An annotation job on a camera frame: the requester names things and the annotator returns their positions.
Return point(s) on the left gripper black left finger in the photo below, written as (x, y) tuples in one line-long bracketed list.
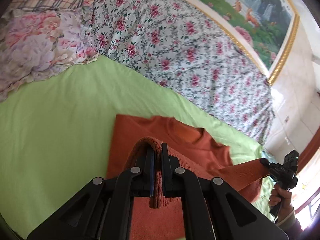
[(103, 207)]

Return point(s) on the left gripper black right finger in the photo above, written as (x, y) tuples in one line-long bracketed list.
[(212, 209)]

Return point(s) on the rust orange knit sweater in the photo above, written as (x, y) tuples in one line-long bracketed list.
[(159, 217)]

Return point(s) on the dark sleeve forearm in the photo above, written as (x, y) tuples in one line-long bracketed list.
[(290, 225)]

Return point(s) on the person's right hand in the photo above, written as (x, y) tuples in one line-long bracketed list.
[(284, 197)]

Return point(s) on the light green bed sheet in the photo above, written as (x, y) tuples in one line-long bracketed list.
[(56, 134)]

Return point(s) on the gold framed landscape painting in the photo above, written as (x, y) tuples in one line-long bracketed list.
[(264, 29)]

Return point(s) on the pink floral pillow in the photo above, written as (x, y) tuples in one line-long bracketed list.
[(38, 45)]

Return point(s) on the red floral white quilt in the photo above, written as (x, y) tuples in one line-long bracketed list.
[(173, 44)]

